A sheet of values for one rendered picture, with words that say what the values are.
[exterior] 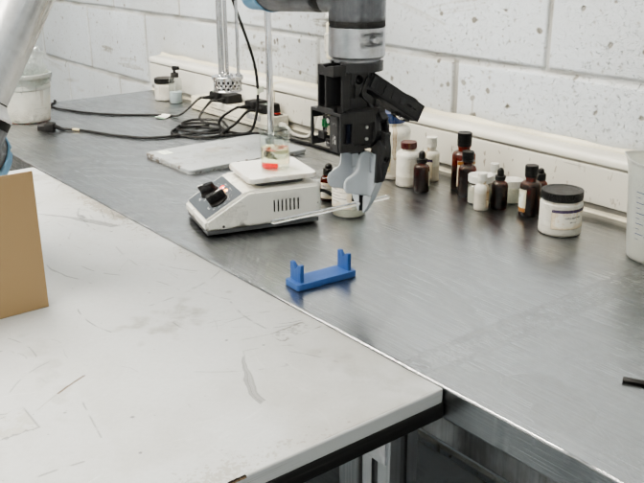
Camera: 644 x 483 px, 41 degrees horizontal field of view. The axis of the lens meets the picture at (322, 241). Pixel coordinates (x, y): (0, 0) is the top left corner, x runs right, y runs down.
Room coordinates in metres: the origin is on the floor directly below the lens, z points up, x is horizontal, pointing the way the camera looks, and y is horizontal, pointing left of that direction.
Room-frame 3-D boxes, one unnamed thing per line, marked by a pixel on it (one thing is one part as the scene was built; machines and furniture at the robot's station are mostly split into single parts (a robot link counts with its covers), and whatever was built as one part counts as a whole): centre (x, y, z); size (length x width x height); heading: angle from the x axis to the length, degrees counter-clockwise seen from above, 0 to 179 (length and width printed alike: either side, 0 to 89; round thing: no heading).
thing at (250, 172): (1.41, 0.08, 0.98); 0.12 x 0.12 x 0.01; 22
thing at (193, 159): (1.85, 0.21, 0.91); 0.30 x 0.20 x 0.01; 128
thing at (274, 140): (1.39, 0.08, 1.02); 0.06 x 0.05 x 0.08; 15
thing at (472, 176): (1.49, -0.29, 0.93); 0.05 x 0.05 x 0.05
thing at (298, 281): (1.12, 0.00, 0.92); 0.10 x 0.03 x 0.04; 124
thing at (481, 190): (1.44, -0.28, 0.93); 0.03 x 0.03 x 0.07
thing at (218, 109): (2.25, 0.22, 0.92); 0.40 x 0.06 x 0.04; 38
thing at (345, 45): (1.15, -0.05, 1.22); 0.08 x 0.08 x 0.05
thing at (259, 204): (1.40, 0.11, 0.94); 0.22 x 0.13 x 0.08; 112
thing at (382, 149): (1.14, -0.07, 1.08); 0.05 x 0.02 x 0.09; 34
